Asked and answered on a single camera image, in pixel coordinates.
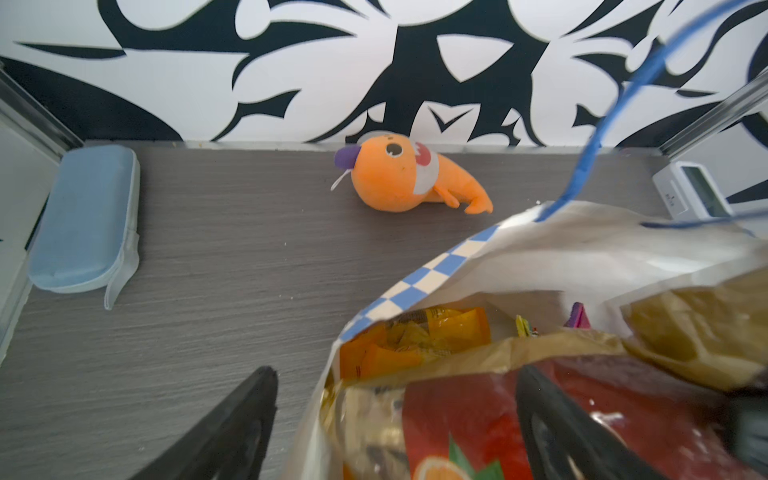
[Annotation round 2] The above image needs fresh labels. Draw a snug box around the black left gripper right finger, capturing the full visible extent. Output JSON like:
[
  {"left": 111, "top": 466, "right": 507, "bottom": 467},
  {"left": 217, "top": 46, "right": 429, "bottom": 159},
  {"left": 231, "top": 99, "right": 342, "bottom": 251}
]
[{"left": 515, "top": 364, "right": 669, "bottom": 479}]

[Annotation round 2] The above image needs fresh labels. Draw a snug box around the white digital thermometer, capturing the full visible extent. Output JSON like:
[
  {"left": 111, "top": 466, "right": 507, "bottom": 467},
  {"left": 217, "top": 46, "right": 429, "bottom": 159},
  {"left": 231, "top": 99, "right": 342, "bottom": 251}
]
[{"left": 652, "top": 160, "right": 733, "bottom": 222}]

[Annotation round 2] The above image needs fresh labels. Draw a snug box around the orange plush toy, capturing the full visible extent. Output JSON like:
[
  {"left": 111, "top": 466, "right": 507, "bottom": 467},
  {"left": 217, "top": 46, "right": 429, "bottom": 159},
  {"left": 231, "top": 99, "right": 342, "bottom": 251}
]
[{"left": 334, "top": 134, "right": 493, "bottom": 215}]

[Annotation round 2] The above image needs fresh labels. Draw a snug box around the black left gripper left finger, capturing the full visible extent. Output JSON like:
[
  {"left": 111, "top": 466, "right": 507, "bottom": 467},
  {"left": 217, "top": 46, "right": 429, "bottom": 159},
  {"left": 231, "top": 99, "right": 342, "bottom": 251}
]
[{"left": 133, "top": 366, "right": 278, "bottom": 479}]

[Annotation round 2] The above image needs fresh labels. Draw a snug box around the orange snack packet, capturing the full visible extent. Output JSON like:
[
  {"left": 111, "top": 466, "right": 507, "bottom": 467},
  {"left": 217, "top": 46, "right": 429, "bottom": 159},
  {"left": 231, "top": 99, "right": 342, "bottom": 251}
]
[{"left": 339, "top": 306, "right": 491, "bottom": 380}]

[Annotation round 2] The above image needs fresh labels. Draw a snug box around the purple candy packet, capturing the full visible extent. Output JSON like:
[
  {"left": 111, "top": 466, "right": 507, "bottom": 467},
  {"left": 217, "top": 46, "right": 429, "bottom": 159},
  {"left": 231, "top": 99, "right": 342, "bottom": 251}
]
[{"left": 564, "top": 302, "right": 591, "bottom": 329}]

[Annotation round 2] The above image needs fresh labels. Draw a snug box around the red fruit candy bag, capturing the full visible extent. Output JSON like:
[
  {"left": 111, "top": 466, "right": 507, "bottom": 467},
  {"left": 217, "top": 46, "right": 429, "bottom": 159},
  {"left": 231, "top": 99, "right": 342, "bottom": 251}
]
[{"left": 320, "top": 263, "right": 768, "bottom": 480}]

